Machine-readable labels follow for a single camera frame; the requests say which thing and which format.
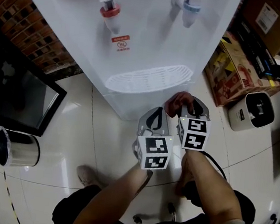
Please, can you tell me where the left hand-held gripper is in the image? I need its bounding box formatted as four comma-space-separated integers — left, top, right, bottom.
130, 104, 178, 173

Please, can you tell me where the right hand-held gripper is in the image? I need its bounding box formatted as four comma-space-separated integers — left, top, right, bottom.
175, 95, 214, 152

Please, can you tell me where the brown cloth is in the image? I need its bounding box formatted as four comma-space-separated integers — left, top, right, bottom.
163, 89, 195, 120

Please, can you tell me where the white water dispenser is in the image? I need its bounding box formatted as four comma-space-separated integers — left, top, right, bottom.
0, 0, 244, 132

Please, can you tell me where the person's right forearm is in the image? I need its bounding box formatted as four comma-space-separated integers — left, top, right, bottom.
176, 149, 250, 224

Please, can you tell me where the person's left forearm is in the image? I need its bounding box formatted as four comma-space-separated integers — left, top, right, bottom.
69, 161, 154, 224

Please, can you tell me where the printed cardboard box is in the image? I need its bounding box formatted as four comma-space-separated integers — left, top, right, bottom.
200, 28, 280, 115

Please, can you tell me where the white square waste bin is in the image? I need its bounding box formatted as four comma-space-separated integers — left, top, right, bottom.
225, 88, 280, 136

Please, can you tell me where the person's right shoe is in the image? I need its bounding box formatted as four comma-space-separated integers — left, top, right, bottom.
174, 156, 201, 199

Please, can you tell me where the person's shoe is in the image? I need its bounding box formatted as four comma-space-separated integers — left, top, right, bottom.
174, 156, 201, 199
74, 164, 106, 190

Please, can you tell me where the person's left shoe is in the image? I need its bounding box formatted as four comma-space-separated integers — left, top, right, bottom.
74, 164, 106, 190

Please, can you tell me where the flat black box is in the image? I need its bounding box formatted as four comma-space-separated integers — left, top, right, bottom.
231, 17, 280, 81

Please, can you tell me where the cardboard box with white label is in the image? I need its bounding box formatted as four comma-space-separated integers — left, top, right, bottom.
244, 0, 280, 58

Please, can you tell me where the steel trash can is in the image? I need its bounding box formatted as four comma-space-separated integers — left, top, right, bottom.
0, 125, 43, 171

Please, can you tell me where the black framed glass panel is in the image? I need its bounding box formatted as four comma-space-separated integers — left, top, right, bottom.
0, 21, 75, 140

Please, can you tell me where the yellow and black striped tape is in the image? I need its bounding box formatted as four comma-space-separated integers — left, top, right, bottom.
0, 170, 27, 224

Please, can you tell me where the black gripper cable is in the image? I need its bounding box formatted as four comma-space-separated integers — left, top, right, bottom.
199, 151, 231, 181
134, 169, 154, 199

